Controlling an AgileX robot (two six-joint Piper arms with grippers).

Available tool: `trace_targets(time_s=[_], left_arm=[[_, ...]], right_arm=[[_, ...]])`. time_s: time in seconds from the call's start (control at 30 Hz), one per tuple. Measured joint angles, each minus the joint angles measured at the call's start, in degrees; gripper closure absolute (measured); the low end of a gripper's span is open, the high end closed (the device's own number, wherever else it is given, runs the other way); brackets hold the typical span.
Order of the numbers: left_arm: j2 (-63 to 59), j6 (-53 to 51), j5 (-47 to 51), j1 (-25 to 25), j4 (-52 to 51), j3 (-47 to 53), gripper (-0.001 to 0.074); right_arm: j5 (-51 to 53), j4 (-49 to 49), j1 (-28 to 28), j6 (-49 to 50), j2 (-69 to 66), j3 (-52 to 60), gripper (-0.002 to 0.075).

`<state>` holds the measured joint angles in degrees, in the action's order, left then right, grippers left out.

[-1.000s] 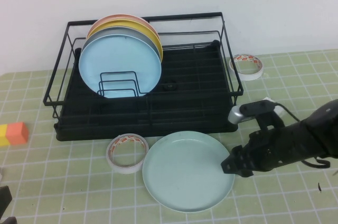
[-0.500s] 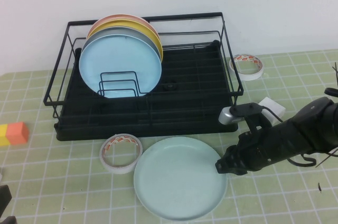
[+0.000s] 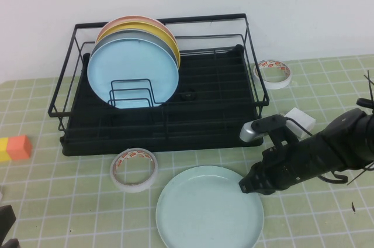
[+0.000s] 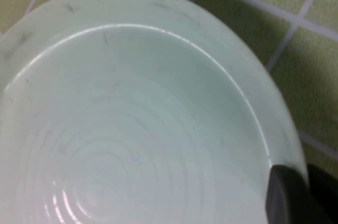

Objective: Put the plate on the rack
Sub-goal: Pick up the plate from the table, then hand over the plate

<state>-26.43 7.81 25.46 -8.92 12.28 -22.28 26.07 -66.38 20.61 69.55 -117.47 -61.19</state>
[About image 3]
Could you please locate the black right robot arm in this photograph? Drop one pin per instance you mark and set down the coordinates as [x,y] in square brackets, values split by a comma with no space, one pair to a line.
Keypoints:
[350,142]

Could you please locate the yellow cube block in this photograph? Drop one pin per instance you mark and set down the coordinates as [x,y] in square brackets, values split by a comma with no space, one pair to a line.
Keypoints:
[3,151]

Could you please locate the orange cube block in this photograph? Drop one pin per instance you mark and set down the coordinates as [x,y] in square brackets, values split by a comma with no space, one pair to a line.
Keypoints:
[19,148]

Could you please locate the white power adapter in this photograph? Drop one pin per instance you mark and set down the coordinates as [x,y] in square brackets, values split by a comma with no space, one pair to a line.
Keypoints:
[304,120]

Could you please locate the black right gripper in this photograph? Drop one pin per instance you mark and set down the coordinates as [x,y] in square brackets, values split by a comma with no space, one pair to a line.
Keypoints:
[292,160]

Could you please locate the green grid tablecloth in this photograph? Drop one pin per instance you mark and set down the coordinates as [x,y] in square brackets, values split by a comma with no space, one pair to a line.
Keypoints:
[306,218]

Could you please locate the white tape roll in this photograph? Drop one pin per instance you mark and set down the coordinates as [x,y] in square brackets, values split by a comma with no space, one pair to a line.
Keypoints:
[134,188]
[274,85]

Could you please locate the yellow plate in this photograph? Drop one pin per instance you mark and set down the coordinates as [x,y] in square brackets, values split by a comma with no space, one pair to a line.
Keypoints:
[152,27]

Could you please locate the light blue plate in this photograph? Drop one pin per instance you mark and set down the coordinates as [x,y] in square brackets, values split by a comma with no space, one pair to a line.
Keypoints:
[131,63]

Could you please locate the pink plate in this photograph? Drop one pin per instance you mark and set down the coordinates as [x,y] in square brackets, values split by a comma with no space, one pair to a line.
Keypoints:
[137,18]

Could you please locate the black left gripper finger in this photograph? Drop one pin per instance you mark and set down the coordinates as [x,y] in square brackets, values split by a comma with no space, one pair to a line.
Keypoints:
[8,244]
[6,218]

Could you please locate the grey plate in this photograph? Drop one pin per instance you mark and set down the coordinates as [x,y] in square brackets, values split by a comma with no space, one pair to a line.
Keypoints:
[155,38]

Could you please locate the mint green plate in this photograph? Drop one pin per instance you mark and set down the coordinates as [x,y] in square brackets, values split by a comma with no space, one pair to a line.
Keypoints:
[204,213]

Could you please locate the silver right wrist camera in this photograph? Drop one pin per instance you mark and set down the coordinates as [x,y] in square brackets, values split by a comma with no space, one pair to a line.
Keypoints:
[251,132]

